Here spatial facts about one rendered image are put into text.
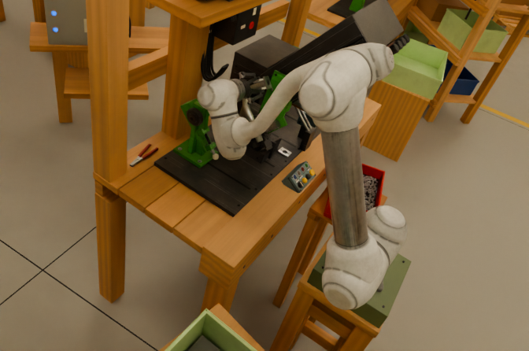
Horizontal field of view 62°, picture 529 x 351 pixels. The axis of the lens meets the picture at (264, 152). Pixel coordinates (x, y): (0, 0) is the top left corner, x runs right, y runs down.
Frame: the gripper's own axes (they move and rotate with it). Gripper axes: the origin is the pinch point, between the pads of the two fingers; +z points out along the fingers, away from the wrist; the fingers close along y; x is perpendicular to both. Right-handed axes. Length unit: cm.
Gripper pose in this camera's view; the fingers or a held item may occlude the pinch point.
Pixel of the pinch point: (260, 84)
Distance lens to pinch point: 189.3
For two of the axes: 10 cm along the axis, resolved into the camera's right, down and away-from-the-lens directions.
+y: -3.2, -9.4, -0.9
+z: 4.6, -2.4, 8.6
